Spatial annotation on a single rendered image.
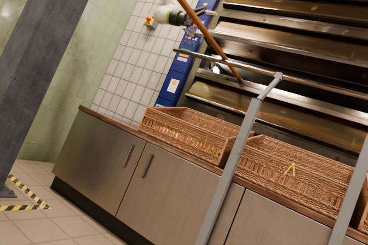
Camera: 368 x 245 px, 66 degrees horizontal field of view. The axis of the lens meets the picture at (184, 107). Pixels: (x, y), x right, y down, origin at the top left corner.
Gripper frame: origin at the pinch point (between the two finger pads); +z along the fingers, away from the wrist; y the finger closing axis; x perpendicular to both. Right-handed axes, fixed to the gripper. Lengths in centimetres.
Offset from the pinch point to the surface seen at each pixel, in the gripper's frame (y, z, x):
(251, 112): 42, 42, 5
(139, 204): 106, 2, -1
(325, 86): 14, 66, -17
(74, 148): 98, -59, -2
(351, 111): 13, 81, -54
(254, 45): -9.7, 14.5, -40.0
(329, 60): -10, 61, -39
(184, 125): 58, 7, -6
